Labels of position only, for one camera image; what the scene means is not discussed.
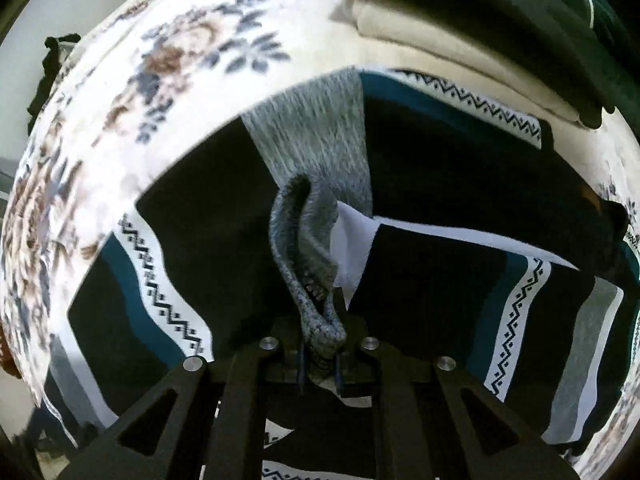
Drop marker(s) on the black teal patterned knit sweater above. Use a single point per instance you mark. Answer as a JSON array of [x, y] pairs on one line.
[[362, 203]]

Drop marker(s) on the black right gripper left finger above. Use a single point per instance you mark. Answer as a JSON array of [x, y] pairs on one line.
[[203, 420]]

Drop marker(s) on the dark green black garment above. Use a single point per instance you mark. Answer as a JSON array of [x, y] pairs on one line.
[[578, 48]]

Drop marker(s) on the folded beige garment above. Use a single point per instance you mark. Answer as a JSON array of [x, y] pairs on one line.
[[464, 59]]

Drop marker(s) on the black garment at bed edge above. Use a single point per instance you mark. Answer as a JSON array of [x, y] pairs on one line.
[[58, 50]]

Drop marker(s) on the floral cream bed blanket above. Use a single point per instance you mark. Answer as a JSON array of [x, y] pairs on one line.
[[157, 76]]

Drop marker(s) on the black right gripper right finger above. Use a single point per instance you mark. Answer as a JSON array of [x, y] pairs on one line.
[[433, 420]]

